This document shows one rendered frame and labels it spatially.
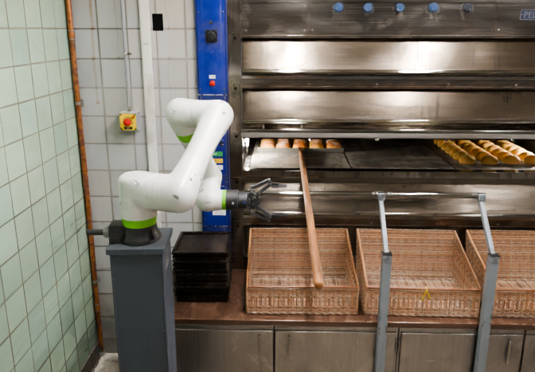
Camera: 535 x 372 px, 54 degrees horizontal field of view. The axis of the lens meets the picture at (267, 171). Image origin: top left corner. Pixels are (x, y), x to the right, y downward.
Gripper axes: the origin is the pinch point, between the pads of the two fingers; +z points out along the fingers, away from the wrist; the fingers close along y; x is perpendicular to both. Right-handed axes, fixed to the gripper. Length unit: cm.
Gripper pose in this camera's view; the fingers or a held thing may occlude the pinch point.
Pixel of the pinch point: (284, 200)
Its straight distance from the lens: 236.9
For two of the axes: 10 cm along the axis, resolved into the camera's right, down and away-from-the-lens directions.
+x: -0.3, 2.7, -9.6
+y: 0.0, 9.6, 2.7
